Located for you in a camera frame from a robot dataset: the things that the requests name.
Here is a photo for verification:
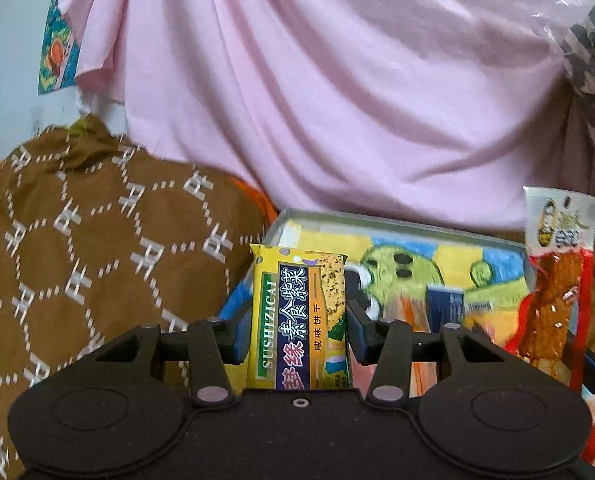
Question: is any grey shallow tray box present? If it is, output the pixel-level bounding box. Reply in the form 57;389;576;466
218;208;533;396

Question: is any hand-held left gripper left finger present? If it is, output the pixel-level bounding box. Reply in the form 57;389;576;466
80;316;252;407

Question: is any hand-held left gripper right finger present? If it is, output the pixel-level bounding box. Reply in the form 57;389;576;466
345;302;519;407

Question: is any dark blue snack packet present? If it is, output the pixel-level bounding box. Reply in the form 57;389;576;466
426;284;465;333

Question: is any red sausage clear packet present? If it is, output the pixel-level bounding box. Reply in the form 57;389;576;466
392;292;431;333

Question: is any pink hanging cloth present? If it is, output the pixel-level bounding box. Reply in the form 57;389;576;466
58;0;578;233

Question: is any red spicy strip packet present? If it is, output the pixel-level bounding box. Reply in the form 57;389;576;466
505;186;595;393

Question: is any colourful wall poster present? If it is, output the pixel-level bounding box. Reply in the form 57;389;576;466
38;0;86;96

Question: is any yellow seaweed cracker packet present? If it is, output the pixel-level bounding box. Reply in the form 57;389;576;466
246;243;354;391

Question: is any brown patterned pillow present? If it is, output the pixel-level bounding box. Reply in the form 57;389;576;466
0;112;278;480

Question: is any small white yellow packet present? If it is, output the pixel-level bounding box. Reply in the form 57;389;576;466
280;220;303;249

